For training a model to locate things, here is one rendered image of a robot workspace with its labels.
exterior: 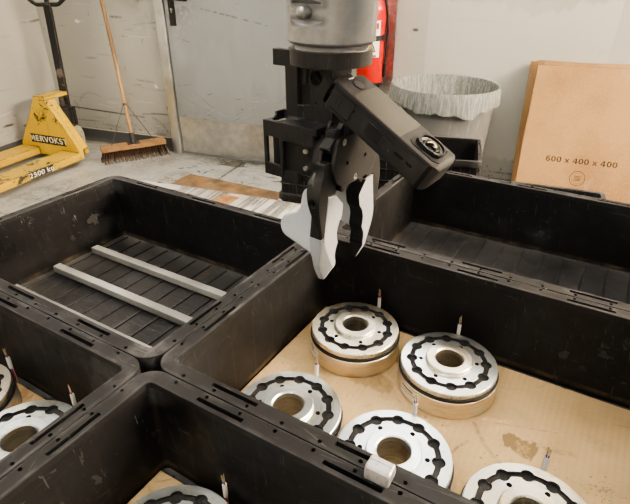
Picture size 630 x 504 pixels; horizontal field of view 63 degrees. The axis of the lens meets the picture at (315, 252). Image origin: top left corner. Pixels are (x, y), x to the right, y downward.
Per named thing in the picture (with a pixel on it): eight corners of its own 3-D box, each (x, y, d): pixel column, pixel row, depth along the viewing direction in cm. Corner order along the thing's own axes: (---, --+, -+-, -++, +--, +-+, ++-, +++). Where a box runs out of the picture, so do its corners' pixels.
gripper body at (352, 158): (311, 159, 55) (310, 38, 49) (381, 176, 51) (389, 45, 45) (263, 180, 50) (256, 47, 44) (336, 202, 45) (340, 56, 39)
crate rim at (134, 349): (324, 246, 68) (324, 229, 67) (154, 384, 45) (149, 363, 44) (117, 187, 86) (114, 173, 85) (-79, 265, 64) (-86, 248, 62)
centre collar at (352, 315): (384, 324, 61) (384, 320, 60) (361, 346, 57) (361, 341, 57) (349, 310, 63) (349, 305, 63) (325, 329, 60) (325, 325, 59)
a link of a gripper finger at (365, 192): (333, 228, 60) (323, 158, 54) (377, 243, 57) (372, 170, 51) (317, 244, 58) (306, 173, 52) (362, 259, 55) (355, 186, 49)
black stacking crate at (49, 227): (322, 306, 73) (322, 234, 67) (169, 456, 50) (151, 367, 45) (127, 239, 90) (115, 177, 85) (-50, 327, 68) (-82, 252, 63)
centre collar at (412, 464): (429, 445, 45) (430, 440, 45) (410, 488, 42) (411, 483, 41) (377, 424, 47) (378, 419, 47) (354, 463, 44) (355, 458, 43)
